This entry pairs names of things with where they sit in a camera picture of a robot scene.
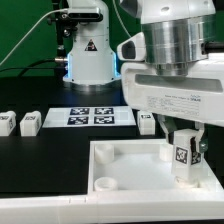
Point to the white sheet with tags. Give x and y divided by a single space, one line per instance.
89 116

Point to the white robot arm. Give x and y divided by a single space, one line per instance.
173 67

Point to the black camera stand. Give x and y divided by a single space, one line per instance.
64 28

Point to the white L-shaped fence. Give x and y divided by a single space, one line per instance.
105 208

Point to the white square tabletop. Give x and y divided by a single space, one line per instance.
143 168

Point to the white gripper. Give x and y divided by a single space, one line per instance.
198 96

